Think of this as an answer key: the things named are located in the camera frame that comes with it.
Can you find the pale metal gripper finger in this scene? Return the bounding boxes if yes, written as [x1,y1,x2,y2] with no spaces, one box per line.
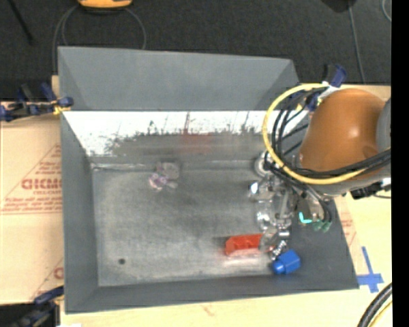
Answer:
[269,240,289,262]
[258,229,292,252]

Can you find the blue toy block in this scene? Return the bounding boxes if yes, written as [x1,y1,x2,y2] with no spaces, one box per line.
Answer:
[271,249,301,275]

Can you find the clear plastic bottle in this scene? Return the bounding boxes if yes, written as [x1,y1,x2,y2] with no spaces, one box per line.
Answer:
[247,178,277,233]

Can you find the red flat block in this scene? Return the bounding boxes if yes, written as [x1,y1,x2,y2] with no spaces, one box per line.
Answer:
[224,233,264,257]

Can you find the clear purple glass thing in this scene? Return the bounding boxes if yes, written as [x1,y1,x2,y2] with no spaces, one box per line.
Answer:
[149,161,180,192]

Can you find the grey metal bin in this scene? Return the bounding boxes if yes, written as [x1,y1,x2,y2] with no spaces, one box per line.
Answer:
[57,46,359,315]

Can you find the brown cardboard board red print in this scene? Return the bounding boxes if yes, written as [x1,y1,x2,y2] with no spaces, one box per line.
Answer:
[0,75,362,306]

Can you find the black cylinder on white bracket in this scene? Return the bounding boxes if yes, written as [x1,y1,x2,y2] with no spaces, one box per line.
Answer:
[349,178,392,200]

